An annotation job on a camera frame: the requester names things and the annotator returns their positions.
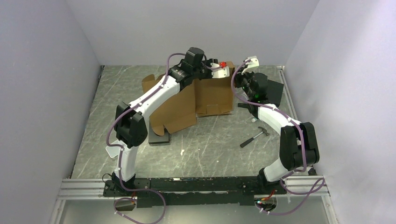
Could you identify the black square box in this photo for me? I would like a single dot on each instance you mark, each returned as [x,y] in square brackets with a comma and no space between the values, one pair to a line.
[274,92]

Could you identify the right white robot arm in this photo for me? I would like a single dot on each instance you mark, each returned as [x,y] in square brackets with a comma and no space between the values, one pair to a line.
[298,142]

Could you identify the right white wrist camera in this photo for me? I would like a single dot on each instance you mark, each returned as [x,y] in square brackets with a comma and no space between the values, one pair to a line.
[251,64]

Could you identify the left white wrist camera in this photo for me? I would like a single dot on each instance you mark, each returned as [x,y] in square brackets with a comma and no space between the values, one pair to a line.
[220,70]

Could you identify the black handled claw hammer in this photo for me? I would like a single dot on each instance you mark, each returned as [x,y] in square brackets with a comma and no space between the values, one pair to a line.
[248,141]

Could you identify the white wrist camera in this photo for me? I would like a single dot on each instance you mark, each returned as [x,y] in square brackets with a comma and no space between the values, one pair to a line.
[251,64]
[220,70]

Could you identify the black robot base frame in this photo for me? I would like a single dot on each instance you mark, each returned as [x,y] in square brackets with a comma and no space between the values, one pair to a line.
[149,192]

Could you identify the brown cardboard box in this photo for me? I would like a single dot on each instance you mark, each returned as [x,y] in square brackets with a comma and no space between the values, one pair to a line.
[207,97]

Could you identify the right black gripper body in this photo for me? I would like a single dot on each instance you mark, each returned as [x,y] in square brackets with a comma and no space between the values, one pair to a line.
[243,80]

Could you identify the black rectangular block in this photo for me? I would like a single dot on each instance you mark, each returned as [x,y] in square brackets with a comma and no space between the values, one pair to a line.
[157,140]

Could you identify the black blue marker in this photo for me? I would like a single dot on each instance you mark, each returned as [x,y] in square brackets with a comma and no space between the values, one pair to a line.
[244,105]

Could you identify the silver metal tin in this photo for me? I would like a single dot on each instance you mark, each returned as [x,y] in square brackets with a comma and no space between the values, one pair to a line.
[112,151]

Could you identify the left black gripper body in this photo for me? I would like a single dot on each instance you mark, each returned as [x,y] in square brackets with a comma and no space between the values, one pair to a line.
[205,73]

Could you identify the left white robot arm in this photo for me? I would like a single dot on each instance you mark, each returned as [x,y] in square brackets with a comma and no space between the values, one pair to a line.
[132,120]

